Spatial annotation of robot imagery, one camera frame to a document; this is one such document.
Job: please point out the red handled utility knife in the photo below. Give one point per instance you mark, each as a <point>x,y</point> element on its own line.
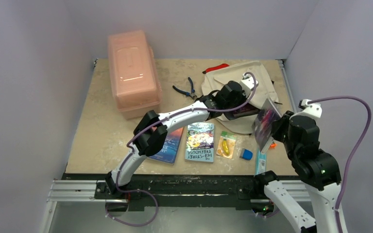
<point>210,69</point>

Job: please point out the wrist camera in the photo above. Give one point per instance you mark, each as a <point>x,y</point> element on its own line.
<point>309,109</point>
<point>248,84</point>

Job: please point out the book with orange cover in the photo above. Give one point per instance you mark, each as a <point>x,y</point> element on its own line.
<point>170,148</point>

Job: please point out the blue handled pliers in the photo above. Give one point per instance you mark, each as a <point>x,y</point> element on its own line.
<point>191,93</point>

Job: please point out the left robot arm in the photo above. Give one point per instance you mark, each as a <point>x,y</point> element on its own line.
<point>152,130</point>

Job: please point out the blue pencil pack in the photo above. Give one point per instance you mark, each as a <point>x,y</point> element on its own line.
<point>261,161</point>

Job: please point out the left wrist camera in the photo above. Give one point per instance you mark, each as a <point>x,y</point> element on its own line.
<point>248,84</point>

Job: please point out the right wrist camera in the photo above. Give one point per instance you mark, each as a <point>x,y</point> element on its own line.
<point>309,109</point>

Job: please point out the blue grey eraser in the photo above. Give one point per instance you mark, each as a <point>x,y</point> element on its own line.
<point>246,154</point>

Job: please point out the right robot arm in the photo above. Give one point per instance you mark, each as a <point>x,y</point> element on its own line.
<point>317,169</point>

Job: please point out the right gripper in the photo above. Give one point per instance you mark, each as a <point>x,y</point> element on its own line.
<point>279,125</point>

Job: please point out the banana eraser blister pack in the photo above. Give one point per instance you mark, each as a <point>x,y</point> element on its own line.
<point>226,145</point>

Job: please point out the treehouse storey paperback book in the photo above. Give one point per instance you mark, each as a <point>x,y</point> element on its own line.
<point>200,142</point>

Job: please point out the dark blue space book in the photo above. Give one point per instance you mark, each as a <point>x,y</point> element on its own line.
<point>262,125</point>

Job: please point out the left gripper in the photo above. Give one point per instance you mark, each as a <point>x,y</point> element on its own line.
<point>242,100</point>

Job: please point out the cream canvas backpack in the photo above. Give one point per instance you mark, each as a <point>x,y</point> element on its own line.
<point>223,85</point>

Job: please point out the pink plastic storage box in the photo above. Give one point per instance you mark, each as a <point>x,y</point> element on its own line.
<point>134,81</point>

